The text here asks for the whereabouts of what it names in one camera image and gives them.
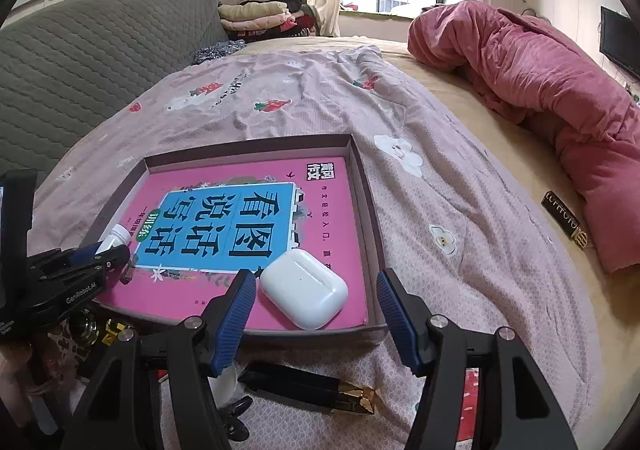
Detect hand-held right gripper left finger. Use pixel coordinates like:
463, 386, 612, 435
60, 269, 258, 450

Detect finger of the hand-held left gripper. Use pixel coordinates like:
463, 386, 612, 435
35, 245, 132, 298
27, 241, 108, 277

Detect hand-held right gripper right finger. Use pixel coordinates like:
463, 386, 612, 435
376, 268, 576, 450

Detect white pill bottle red label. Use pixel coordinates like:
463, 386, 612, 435
96, 225, 132, 255

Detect white earbuds case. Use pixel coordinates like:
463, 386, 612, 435
259, 249, 349, 331

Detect person's left hand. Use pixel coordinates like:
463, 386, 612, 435
0, 347, 38, 431

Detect black gold faceted case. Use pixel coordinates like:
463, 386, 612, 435
239, 362, 378, 416

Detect pink and blue book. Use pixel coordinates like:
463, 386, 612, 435
95, 157, 368, 331

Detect grey quilted headboard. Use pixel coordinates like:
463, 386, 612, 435
0, 0, 229, 183

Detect black gold patterned tube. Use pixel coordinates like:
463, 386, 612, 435
541, 190, 590, 249

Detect beige bed sheet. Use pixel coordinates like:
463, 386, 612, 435
240, 34, 640, 436

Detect dark patterned cloth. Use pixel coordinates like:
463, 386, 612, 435
192, 40, 247, 65

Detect pink printed bedsheet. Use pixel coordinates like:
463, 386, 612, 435
27, 44, 601, 450

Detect cream folded blanket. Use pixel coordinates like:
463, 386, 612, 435
218, 1, 291, 23

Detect pile of folded clothes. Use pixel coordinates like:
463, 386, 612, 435
220, 0, 321, 39

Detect pink quilt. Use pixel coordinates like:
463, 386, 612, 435
407, 0, 640, 274

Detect black flat television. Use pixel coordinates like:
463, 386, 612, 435
600, 6, 640, 81

